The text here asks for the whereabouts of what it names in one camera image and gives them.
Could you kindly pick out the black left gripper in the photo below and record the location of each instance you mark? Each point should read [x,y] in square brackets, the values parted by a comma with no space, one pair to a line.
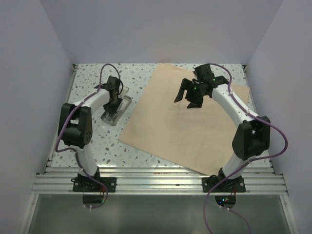
[111,106]

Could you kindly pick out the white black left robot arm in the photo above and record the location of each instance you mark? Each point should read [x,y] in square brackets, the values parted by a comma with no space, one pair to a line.
[75,128]

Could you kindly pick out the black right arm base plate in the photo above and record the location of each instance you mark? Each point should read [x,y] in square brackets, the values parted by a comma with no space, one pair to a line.
[230,185]

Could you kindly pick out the metal tray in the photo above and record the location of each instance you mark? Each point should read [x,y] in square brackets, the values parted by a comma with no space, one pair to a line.
[112,119]

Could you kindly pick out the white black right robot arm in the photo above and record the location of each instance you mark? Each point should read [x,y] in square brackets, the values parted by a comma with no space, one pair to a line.
[252,135]

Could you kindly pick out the beige cloth mat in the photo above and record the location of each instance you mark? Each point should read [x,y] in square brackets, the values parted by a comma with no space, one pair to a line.
[171,134]

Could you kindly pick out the aluminium rail frame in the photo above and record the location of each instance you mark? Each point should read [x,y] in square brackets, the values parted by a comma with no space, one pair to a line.
[152,195]

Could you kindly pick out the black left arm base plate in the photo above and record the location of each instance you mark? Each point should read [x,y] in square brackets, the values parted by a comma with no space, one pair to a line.
[85,185]

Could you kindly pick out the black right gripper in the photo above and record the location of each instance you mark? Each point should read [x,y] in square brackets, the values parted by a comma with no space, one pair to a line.
[191,92]

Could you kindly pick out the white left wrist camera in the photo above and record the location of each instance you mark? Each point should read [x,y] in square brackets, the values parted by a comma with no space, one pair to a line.
[124,92]

